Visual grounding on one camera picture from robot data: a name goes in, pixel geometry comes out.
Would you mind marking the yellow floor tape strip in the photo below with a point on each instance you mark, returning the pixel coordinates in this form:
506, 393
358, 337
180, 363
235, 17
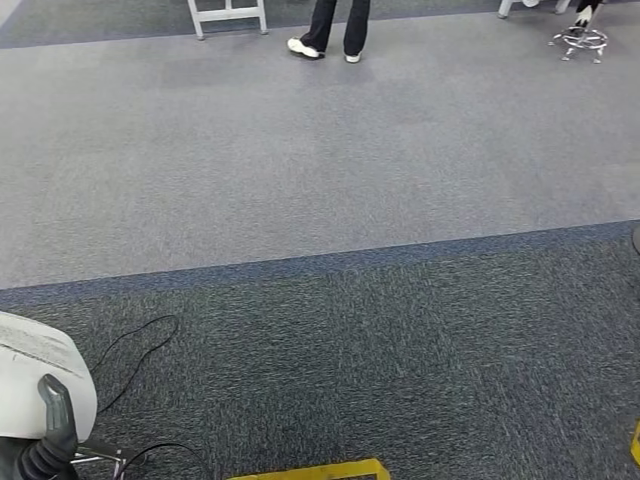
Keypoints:
324, 472
636, 444

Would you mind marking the white furniture leg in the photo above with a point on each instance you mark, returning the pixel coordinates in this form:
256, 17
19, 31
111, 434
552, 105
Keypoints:
507, 6

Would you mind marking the white curved plastic part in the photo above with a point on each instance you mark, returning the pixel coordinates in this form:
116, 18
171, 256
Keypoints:
30, 397

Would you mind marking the person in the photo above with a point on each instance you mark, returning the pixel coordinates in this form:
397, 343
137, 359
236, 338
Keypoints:
324, 20
584, 13

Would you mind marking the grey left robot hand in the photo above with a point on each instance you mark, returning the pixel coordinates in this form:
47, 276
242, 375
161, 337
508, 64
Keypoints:
60, 430

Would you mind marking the chrome stool base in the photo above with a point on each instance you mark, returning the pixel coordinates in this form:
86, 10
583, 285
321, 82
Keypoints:
580, 38

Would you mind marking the white frame stand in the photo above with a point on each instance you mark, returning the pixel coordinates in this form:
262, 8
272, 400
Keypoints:
227, 13

